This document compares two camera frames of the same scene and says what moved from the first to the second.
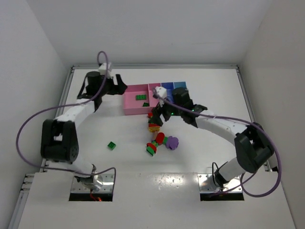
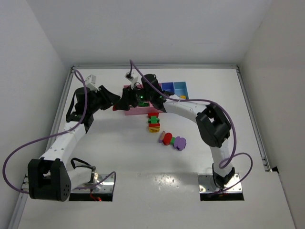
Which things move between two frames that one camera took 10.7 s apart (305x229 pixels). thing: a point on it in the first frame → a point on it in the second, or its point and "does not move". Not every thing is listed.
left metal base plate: (79, 192) does not move
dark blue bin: (169, 86) does not move
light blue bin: (179, 84) does not move
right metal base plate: (209, 191) does not move
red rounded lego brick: (159, 138) → (167, 139)
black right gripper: (163, 112) → (127, 99)
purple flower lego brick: (172, 142) → (180, 143)
